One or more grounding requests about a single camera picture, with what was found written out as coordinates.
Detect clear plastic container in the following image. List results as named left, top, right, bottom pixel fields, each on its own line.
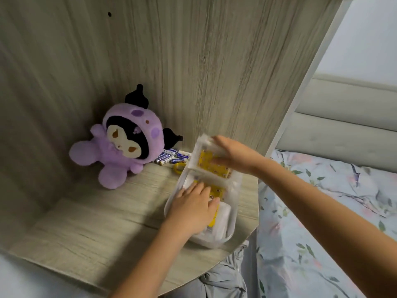
left=163, top=133, right=243, bottom=249

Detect person's right forearm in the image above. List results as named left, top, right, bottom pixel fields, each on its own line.
left=257, top=156, right=397, bottom=298

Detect person's left forearm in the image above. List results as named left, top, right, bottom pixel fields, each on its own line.
left=110, top=220, right=190, bottom=298

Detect purple plush toy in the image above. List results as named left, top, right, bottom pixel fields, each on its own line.
left=69, top=84, right=184, bottom=190

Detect bundle of blue white batteries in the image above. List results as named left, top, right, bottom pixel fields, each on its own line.
left=154, top=148, right=192, bottom=166

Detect yellow sachet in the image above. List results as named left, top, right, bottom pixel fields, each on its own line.
left=189, top=135, right=235, bottom=180
left=192, top=180, right=227, bottom=228

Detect wooden shelf unit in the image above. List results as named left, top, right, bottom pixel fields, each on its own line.
left=0, top=0, right=343, bottom=295

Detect floral bed sheet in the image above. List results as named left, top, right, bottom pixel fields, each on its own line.
left=256, top=149, right=397, bottom=298

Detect person's right hand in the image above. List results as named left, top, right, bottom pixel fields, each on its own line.
left=212, top=135, right=267, bottom=176

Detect person's left hand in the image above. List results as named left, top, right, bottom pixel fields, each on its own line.
left=164, top=181, right=221, bottom=238

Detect beige padded headboard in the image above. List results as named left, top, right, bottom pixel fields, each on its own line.
left=276, top=74, right=397, bottom=173

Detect gray crumpled clothes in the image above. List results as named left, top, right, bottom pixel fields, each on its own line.
left=161, top=242, right=249, bottom=298

